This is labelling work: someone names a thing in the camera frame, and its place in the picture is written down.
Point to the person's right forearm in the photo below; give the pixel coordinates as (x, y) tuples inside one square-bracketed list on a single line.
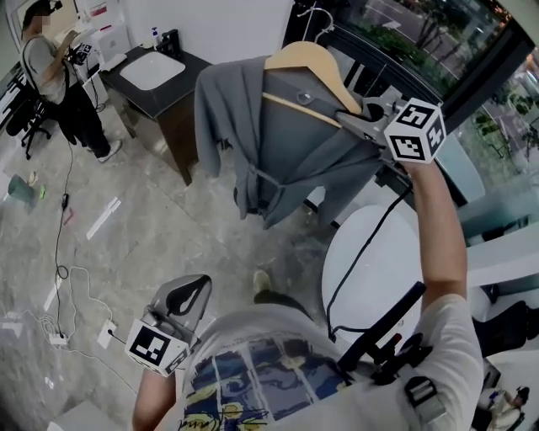
[(438, 235)]

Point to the green small floor item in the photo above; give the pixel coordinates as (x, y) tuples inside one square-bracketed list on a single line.
[(42, 192)]

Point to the grey bathrobe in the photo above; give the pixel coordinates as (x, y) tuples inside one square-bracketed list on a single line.
[(295, 147)]

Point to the white sink basin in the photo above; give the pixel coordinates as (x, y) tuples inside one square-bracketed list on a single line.
[(151, 69)]

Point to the green bin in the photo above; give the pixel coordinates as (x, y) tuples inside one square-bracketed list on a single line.
[(21, 190)]

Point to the black window frame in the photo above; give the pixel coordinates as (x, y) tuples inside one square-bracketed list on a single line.
[(476, 97)]

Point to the person's printed white shirt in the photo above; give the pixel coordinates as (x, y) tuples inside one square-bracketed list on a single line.
[(328, 336)]

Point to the dark wooden vanity cabinet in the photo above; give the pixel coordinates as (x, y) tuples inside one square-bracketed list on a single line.
[(168, 113)]

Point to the black faucet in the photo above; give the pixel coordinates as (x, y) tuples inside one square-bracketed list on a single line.
[(170, 42)]

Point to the white plastic box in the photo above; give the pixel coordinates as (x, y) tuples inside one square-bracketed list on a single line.
[(88, 418)]

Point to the white soap bottle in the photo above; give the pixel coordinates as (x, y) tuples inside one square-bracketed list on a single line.
[(155, 37)]

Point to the long white floor strip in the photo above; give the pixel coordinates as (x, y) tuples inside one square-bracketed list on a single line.
[(103, 219)]

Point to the person's shoe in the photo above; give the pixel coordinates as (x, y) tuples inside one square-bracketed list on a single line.
[(261, 280)]

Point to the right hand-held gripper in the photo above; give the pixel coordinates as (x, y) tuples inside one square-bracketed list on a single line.
[(414, 134)]

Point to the wooden clothes hanger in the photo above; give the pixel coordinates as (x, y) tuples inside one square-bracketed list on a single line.
[(303, 56)]

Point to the person's left forearm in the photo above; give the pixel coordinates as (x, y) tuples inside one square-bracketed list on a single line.
[(153, 404)]

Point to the white bathtub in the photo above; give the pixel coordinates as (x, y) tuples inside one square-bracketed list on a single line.
[(379, 261)]

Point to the white box appliance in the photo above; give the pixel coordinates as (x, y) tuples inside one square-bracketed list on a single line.
[(111, 42)]

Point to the beige small floor item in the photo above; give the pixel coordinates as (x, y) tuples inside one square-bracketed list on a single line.
[(32, 178)]

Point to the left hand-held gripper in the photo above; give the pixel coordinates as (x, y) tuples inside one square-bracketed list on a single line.
[(156, 345)]

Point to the black office chair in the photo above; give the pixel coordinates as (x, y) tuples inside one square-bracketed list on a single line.
[(29, 122), (509, 332)]

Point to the person's dark trouser leg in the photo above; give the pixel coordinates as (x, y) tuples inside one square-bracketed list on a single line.
[(282, 301)]

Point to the black chest camera bracket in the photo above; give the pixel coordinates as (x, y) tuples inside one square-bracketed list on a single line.
[(379, 332)]

